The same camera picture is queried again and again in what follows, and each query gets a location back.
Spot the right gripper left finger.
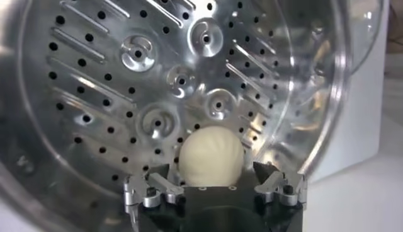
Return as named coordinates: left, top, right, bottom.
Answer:
left=122, top=163, right=186, bottom=232

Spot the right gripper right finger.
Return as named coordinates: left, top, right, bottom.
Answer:
left=253, top=161, right=308, bottom=209

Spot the white steamed baozi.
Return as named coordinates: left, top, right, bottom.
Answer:
left=178, top=125, right=246, bottom=187

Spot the stainless steel steamer basket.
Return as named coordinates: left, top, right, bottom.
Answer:
left=0, top=0, right=353, bottom=232

